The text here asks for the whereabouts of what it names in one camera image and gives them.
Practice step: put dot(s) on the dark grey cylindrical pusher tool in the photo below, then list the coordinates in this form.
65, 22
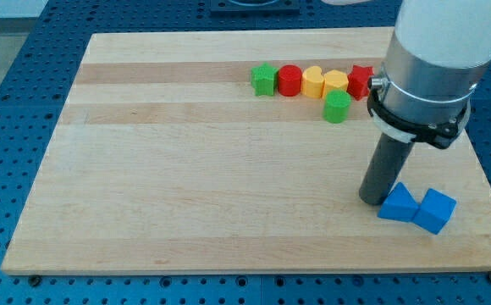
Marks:
385, 165

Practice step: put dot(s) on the blue cube block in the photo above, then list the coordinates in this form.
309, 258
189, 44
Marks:
434, 211

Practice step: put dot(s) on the green cylinder block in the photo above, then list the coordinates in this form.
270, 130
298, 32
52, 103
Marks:
336, 107

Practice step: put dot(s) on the blue triangle block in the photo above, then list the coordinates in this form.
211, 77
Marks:
399, 205

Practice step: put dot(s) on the yellow heart block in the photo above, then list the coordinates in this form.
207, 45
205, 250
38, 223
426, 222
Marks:
312, 82

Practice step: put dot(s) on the yellow hexagon block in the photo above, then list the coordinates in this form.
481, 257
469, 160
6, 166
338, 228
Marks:
334, 80

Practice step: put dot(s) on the red cylinder block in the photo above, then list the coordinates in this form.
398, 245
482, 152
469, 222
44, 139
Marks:
289, 80

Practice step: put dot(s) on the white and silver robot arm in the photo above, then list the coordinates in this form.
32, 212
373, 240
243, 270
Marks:
437, 54

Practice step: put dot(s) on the red star block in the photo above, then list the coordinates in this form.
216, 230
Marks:
358, 80

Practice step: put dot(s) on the green star block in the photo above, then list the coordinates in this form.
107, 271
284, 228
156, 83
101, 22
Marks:
264, 79

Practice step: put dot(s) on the wooden board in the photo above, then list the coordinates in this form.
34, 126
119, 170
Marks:
165, 162

